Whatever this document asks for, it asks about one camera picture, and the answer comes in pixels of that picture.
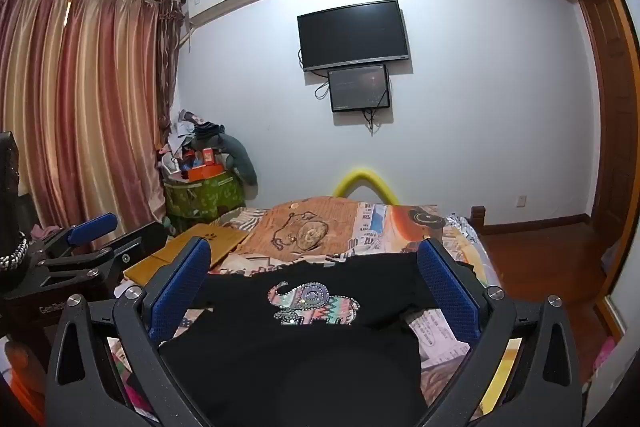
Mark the brown patterned curtain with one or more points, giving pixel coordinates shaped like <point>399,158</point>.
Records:
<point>167,67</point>

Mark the black wall television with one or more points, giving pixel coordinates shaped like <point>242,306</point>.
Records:
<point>350,34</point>

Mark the yellow foam tube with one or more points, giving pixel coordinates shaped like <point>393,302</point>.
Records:
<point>361,172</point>

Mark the small black monitor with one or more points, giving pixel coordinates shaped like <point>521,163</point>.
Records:
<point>357,89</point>

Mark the flat cardboard box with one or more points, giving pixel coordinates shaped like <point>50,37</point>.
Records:
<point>227,239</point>

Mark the striped pink gold curtain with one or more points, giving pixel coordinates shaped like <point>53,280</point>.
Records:
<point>75,107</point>

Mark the black elephant print shirt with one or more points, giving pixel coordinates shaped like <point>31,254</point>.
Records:
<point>300,357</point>

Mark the printed blanket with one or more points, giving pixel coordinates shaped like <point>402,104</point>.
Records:
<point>380,232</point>

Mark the wooden door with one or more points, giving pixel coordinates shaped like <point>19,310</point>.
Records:
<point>607,107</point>

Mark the white wall socket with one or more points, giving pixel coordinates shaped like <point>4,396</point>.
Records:
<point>523,201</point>

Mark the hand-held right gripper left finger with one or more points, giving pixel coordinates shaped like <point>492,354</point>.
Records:
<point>181,287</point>

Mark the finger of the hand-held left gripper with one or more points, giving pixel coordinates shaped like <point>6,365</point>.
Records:
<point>92,224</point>
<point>142,243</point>

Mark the orange box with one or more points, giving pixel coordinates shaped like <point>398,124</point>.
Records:
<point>205,172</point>

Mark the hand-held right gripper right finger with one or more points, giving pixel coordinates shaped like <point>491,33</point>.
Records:
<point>446,289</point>

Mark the green patterned storage bag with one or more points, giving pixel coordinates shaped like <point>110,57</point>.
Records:
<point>200,202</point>

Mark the wooden bed post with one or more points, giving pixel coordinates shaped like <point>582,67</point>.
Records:
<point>478,219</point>

